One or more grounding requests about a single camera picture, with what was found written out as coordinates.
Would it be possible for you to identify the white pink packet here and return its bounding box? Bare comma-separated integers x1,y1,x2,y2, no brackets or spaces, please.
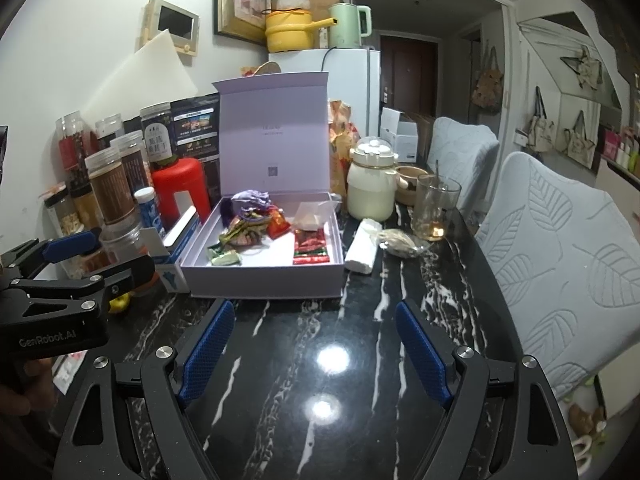
52,350,90,393

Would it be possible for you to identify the clear plastic bag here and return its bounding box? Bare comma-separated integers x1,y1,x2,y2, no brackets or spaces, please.
291,200,341,231

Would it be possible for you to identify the blue white medicine box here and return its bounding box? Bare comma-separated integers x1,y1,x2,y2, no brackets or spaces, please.
140,205,201,293

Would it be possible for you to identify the white stair cabinet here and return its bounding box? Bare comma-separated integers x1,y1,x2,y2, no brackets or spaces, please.
517,15,626,176

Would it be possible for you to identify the wooden bowl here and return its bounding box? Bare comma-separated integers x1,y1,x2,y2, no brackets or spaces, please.
395,164,431,206

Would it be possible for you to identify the glass cup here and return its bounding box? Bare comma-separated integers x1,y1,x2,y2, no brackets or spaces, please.
412,174,462,242

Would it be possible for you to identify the blue tube white cap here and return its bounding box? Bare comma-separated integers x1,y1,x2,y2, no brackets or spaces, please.
134,186,163,233

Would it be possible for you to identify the green electric kettle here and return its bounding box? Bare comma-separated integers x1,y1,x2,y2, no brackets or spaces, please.
327,2,373,50

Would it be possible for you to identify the person's left hand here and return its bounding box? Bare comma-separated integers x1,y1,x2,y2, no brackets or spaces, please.
0,356,57,461

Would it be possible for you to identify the brown door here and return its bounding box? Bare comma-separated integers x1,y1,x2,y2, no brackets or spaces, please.
380,34,438,116

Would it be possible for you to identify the group of clear food jars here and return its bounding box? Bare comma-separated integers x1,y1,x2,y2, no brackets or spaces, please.
44,102,173,281

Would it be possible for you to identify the white board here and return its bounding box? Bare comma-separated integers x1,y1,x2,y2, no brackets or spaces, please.
82,30,201,121

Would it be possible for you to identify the brown slipper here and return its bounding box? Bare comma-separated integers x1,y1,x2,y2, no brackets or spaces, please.
570,405,606,436

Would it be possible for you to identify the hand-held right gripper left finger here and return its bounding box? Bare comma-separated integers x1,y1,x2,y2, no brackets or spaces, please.
52,299,237,480

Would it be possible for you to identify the white carton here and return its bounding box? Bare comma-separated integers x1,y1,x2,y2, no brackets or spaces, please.
380,107,420,163

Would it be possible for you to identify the cream thermos bottle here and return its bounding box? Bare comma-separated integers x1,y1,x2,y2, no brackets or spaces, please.
346,136,398,222

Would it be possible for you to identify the yellow pot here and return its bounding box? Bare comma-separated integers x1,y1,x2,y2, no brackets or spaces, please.
264,7,337,53

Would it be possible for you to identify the white tissue pack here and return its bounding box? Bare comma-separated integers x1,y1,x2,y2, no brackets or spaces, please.
345,218,383,275

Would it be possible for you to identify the black printed pouch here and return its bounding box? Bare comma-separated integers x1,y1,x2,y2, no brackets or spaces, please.
170,95,222,211

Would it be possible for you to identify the gold framed picture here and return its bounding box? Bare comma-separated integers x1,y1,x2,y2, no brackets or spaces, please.
214,0,271,43

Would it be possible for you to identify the canvas tote bag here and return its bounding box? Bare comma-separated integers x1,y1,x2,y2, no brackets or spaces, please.
515,86,556,151
565,110,601,166

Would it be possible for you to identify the lavender gift box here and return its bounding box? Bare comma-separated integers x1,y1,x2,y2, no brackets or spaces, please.
179,71,347,300

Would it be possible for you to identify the orange snack bag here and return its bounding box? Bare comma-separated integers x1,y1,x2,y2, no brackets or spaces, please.
327,100,362,201

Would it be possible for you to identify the light blue covered chair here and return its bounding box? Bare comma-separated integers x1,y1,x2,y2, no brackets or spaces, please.
427,116,501,221
475,152,640,401

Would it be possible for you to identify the large red snack packet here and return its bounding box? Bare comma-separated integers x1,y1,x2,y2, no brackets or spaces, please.
292,229,331,266

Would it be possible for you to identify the purple satin pouch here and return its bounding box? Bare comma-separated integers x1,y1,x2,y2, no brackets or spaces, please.
231,189,275,221

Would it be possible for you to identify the brown hanging bag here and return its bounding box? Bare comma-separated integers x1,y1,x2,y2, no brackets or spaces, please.
472,47,505,113

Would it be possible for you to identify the white fluffy slipper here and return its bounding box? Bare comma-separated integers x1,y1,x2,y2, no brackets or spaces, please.
572,435,596,461

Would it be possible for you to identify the white fridge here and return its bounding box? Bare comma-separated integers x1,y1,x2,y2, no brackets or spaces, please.
267,47,381,133

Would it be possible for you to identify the brown snack packet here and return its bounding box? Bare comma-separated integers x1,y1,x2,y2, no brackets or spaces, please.
220,212,268,248

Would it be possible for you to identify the cardboard box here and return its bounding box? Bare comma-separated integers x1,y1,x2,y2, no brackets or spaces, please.
300,0,343,48

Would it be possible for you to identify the row of cosmetic bottles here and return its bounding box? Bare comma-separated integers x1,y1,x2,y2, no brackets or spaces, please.
602,127,640,171

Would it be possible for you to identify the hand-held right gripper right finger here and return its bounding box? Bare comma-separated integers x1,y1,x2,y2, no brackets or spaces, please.
395,299,576,480

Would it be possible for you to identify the beige cord coil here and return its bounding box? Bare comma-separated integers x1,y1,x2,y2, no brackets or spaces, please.
377,228,431,259

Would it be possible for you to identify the green snack packet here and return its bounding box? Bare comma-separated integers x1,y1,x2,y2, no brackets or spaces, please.
207,245,243,266

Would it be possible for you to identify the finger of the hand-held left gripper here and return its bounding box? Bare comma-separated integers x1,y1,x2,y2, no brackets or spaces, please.
82,255,157,302
0,227,103,286

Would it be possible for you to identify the small red snack packet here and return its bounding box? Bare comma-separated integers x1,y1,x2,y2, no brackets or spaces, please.
266,210,291,238

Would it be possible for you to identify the red canister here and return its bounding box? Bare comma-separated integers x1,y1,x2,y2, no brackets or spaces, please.
151,157,212,233

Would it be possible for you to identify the small wall monitor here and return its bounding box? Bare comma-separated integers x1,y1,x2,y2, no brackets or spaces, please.
141,0,200,63

